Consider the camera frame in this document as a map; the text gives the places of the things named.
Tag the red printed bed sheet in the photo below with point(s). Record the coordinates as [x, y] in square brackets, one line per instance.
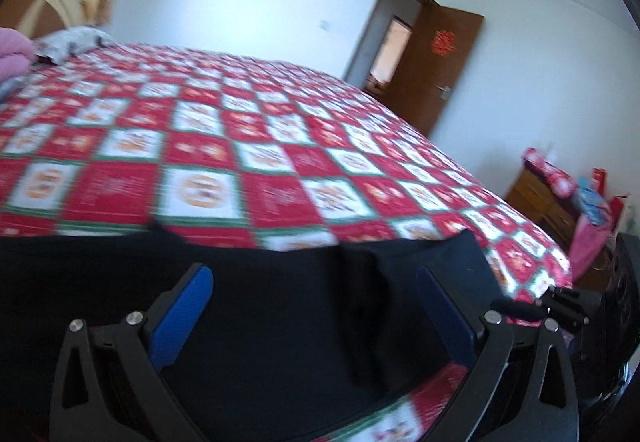
[250, 132]

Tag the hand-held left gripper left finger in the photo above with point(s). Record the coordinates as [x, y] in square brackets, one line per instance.
[180, 317]

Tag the pink bag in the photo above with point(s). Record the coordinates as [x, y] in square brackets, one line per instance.
[590, 242]

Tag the grey patterned pillow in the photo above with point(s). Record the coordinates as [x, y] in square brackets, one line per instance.
[70, 42]

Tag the black pants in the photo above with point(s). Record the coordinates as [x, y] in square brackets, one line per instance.
[275, 322]

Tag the brown wooden door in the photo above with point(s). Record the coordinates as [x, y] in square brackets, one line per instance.
[440, 87]

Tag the red plaid cloth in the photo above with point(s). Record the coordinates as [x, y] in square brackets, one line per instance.
[555, 179]

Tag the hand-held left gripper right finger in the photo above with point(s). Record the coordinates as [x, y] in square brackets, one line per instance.
[447, 317]

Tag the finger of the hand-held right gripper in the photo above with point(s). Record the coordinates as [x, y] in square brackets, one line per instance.
[562, 309]

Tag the grey folded blanket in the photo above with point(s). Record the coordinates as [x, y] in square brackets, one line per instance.
[6, 88]

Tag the brown door frame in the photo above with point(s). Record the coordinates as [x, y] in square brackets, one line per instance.
[380, 17]

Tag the white light switch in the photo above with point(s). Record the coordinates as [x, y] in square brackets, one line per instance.
[325, 24]

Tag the red bag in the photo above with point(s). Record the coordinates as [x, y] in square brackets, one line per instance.
[620, 207]

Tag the wooden cabinet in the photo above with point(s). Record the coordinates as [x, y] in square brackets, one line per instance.
[530, 197]

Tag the red paper door decoration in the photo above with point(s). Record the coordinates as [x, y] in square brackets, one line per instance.
[441, 42]

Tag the blue cloth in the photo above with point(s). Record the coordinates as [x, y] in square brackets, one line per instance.
[595, 202]

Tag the pink folded quilt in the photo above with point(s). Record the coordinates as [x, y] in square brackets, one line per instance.
[12, 52]

